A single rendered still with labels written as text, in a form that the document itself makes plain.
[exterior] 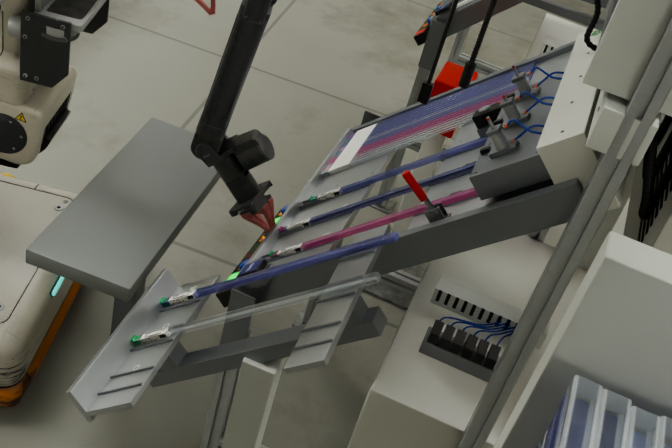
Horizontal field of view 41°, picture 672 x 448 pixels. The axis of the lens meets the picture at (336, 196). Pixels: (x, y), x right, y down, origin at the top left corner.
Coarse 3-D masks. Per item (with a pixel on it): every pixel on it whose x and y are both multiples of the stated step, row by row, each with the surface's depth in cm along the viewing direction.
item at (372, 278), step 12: (360, 276) 136; (372, 276) 134; (324, 288) 139; (336, 288) 137; (348, 288) 137; (276, 300) 144; (288, 300) 142; (300, 300) 141; (228, 312) 149; (240, 312) 147; (252, 312) 146; (192, 324) 152; (204, 324) 151; (216, 324) 150; (168, 336) 155
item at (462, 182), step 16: (544, 64) 200; (560, 64) 194; (464, 128) 191; (448, 160) 179; (464, 160) 175; (464, 176) 168; (432, 192) 169; (448, 192) 165; (448, 208) 159; (464, 208) 155; (416, 224) 160
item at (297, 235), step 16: (384, 160) 200; (336, 176) 208; (352, 176) 202; (368, 176) 196; (320, 192) 204; (352, 192) 192; (368, 192) 189; (304, 208) 200; (320, 208) 194; (336, 208) 189; (320, 224) 185; (336, 224) 181; (288, 240) 187; (304, 240) 182; (336, 240) 174; (288, 256) 179; (304, 256) 174
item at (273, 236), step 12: (348, 132) 227; (336, 144) 222; (324, 168) 213; (312, 180) 208; (300, 192) 204; (312, 192) 206; (300, 204) 201; (288, 216) 196; (276, 228) 191; (264, 240) 188; (276, 240) 190; (264, 252) 186
